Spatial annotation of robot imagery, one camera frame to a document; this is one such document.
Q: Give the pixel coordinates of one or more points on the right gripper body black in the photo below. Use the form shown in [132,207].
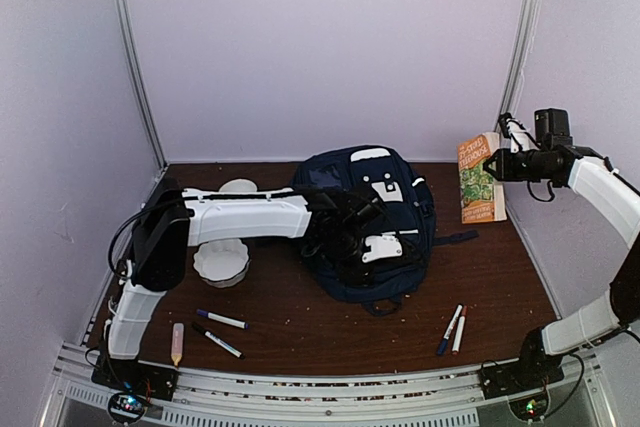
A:
[513,171]

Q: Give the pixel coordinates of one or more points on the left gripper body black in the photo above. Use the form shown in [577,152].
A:
[346,273]

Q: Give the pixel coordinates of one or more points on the orange paperback book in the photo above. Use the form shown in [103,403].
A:
[482,197]

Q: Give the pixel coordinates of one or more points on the navy blue student backpack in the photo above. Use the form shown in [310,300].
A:
[373,228]

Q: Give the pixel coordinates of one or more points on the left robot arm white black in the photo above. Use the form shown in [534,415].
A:
[174,221]

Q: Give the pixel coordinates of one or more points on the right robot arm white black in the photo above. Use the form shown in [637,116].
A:
[548,154]

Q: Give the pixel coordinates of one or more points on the blue capped white marker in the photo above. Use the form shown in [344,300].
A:
[447,334]

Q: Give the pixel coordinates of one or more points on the brown capped white marker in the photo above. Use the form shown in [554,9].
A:
[459,332]

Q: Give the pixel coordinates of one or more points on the white scalloped ceramic bowl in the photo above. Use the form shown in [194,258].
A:
[223,263]

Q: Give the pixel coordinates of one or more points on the black capped white marker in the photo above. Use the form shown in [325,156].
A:
[218,341]

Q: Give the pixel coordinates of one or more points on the purple capped white marker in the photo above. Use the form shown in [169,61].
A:
[222,319]

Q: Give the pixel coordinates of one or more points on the pink glue tube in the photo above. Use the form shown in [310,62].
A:
[177,343]

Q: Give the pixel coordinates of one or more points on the right circuit board with leds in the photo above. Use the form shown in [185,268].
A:
[530,408]

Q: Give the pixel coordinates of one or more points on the circuit board with leds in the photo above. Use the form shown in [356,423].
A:
[126,408]
[530,408]

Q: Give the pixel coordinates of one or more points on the left circuit board with leds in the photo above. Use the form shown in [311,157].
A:
[126,408]

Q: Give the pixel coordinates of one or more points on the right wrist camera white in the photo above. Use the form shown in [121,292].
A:
[515,132]

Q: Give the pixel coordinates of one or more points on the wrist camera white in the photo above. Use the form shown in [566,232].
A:
[515,132]
[378,247]

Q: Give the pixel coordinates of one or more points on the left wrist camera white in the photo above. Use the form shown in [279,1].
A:
[378,247]

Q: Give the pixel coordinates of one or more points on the front aluminium rail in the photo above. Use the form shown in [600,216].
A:
[445,397]

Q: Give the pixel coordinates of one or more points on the right aluminium frame post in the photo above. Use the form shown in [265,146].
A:
[523,39]

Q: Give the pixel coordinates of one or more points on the aluminium frame post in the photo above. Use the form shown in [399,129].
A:
[523,39]
[136,77]

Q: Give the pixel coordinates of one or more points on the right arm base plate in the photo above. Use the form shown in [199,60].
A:
[507,379]

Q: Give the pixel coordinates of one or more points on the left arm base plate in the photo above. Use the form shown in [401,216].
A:
[145,380]

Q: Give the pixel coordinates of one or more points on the left aluminium frame post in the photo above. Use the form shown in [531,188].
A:
[136,77]

